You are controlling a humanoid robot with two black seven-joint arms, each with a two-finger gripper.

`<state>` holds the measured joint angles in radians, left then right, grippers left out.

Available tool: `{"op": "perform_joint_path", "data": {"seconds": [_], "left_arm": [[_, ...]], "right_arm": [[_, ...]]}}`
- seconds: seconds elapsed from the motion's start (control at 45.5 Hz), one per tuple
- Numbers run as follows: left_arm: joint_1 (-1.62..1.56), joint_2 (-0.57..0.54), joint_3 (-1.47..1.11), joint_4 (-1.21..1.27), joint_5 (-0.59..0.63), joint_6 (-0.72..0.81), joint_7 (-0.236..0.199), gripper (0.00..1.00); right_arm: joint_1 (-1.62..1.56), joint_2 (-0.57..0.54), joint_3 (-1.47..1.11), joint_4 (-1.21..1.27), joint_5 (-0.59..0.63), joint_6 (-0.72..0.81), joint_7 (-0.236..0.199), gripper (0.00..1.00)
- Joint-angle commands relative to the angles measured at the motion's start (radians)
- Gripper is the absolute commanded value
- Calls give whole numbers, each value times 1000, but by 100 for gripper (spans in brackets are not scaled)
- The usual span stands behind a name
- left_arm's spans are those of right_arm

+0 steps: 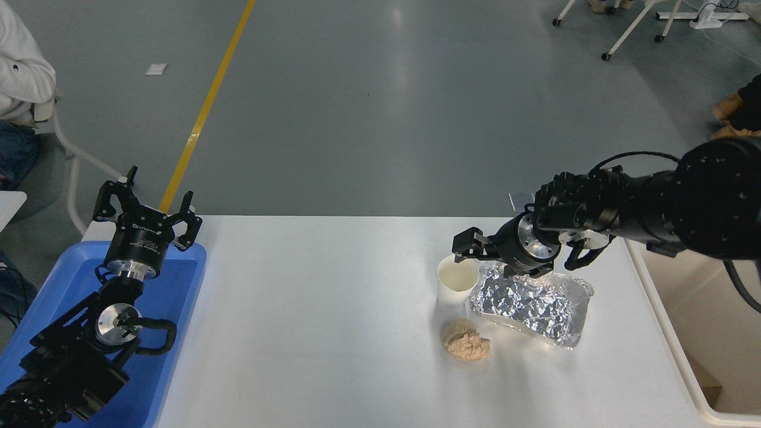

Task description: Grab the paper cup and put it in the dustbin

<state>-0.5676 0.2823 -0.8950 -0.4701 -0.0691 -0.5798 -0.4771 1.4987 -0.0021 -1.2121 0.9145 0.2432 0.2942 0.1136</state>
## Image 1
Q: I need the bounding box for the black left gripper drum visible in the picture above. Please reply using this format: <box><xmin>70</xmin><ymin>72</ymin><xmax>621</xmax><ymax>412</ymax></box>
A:
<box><xmin>105</xmin><ymin>205</ymin><xmax>177</xmax><ymax>273</ymax></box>

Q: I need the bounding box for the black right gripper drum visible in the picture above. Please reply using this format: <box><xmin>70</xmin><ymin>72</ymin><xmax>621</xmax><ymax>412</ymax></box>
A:
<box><xmin>491</xmin><ymin>215</ymin><xmax>539</xmax><ymax>272</ymax></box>

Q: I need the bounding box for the white paper cup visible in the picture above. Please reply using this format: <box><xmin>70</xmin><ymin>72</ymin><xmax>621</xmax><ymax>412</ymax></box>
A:
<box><xmin>436</xmin><ymin>254</ymin><xmax>480</xmax><ymax>307</ymax></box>

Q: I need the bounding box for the crumpled silver foil tray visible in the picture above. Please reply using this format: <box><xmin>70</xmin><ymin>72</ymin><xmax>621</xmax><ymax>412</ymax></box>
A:
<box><xmin>468</xmin><ymin>260</ymin><xmax>595</xmax><ymax>348</ymax></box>

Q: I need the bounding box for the blue plastic tray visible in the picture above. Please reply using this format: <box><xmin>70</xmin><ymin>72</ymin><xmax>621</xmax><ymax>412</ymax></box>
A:
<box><xmin>0</xmin><ymin>240</ymin><xmax>207</xmax><ymax>428</ymax></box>

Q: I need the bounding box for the crumpled tan paper ball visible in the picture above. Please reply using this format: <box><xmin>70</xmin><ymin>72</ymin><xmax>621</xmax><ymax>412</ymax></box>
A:
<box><xmin>442</xmin><ymin>317</ymin><xmax>492</xmax><ymax>361</ymax></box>

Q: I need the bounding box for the small white side table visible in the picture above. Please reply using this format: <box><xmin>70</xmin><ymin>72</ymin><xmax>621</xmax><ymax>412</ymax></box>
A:
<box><xmin>0</xmin><ymin>190</ymin><xmax>28</xmax><ymax>232</ymax></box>

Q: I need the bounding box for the large pale plastic bin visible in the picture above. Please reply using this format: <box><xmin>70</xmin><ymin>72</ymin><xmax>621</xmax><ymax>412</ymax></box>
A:
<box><xmin>624</xmin><ymin>238</ymin><xmax>761</xmax><ymax>428</ymax></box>

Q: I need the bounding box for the white stand base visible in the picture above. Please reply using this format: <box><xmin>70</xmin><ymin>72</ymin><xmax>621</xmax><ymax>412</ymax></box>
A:
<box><xmin>656</xmin><ymin>0</ymin><xmax>750</xmax><ymax>30</ymax></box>

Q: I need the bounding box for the white tubular chair frame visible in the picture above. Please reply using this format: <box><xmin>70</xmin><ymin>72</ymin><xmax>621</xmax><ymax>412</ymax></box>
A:
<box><xmin>33</xmin><ymin>89</ymin><xmax>128</xmax><ymax>235</ymax></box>

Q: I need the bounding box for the white rolling chair frame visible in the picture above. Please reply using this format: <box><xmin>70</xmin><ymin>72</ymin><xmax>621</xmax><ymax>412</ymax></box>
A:
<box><xmin>552</xmin><ymin>0</ymin><xmax>684</xmax><ymax>62</ymax></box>

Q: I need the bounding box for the white floor cable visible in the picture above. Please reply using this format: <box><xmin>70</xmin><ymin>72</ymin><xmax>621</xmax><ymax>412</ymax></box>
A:
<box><xmin>702</xmin><ymin>27</ymin><xmax>761</xmax><ymax>67</ymax></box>

